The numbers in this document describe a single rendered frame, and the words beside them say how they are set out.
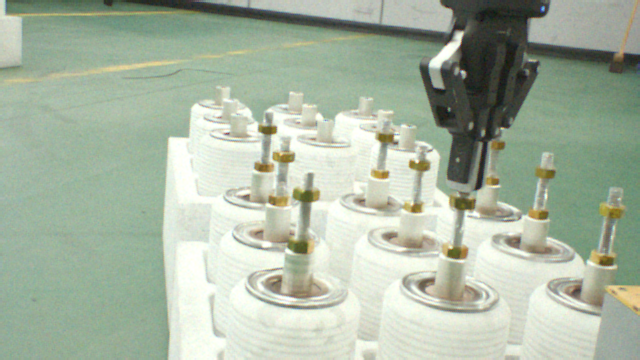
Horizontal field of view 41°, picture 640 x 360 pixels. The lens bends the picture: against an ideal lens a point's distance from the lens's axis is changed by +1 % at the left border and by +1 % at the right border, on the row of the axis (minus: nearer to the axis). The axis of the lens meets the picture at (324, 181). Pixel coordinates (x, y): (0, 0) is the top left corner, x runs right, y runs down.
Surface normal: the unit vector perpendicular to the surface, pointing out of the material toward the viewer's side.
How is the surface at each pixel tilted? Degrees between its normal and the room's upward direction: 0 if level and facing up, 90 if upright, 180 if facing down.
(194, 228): 90
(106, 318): 0
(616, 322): 90
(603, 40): 90
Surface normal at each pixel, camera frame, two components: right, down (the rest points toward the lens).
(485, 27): 0.75, 0.24
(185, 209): 0.20, 0.26
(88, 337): 0.11, -0.97
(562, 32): -0.32, 0.19
